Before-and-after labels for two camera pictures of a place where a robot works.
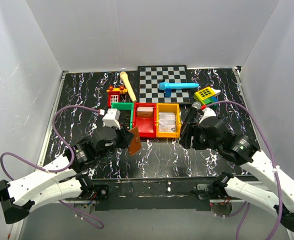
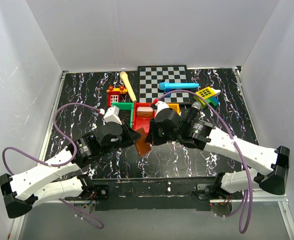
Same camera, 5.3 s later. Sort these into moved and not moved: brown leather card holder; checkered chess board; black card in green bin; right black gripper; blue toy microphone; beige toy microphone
Moved: brown leather card holder; right black gripper
Not moved: beige toy microphone; black card in green bin; checkered chess board; blue toy microphone
